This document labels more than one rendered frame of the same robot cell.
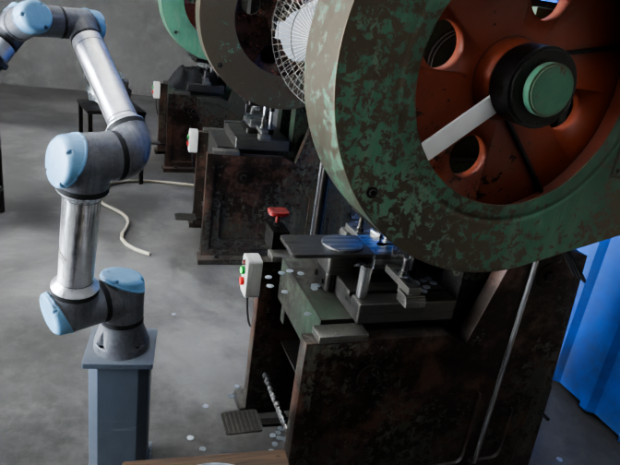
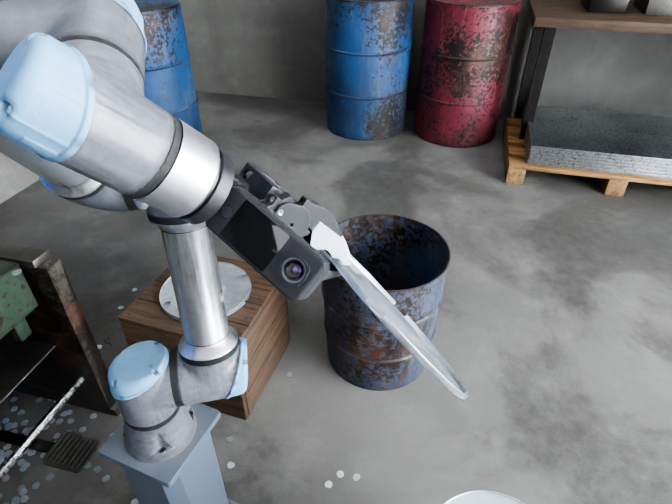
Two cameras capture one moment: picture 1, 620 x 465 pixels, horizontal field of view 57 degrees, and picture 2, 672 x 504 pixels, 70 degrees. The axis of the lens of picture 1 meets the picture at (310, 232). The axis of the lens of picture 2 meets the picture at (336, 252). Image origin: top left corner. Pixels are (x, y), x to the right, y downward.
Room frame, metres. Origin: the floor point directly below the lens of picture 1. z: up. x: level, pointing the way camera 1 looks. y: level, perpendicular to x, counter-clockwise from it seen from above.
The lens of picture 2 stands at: (1.66, 1.16, 1.40)
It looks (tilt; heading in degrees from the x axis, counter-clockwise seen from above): 36 degrees down; 216
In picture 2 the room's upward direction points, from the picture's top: straight up
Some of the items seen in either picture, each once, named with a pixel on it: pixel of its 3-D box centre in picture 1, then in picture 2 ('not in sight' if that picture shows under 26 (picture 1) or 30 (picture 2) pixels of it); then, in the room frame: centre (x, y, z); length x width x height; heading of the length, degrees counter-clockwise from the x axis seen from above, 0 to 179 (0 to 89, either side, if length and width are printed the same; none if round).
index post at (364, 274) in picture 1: (363, 280); not in sight; (1.40, -0.16, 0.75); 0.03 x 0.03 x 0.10; 21
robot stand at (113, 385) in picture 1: (120, 409); (180, 483); (1.38, 0.48, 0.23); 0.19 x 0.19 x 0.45; 13
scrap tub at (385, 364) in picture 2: not in sight; (380, 303); (0.54, 0.55, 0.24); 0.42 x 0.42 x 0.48
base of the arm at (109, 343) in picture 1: (122, 329); (156, 416); (1.38, 0.48, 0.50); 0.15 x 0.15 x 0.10
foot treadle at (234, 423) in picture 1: (310, 419); (4, 436); (1.56, -0.09, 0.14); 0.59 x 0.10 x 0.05; 111
